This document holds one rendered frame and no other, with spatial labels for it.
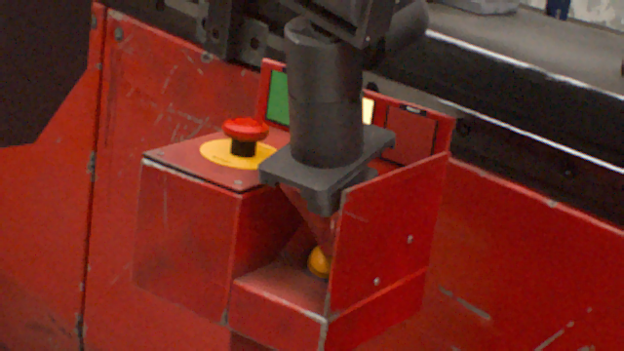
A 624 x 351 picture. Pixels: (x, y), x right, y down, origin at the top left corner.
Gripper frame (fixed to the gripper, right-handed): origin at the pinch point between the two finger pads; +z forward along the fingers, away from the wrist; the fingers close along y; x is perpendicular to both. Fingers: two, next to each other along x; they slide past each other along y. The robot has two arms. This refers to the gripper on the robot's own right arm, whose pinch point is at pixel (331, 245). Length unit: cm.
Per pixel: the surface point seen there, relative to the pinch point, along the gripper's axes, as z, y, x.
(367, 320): 4.2, -2.1, -4.9
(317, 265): 1.4, -1.4, 0.4
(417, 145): -5.3, 9.8, -2.2
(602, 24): 200, 447, 165
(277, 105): -4.9, 9.5, 12.6
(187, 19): 2, 29, 42
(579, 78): -8.8, 21.6, -10.8
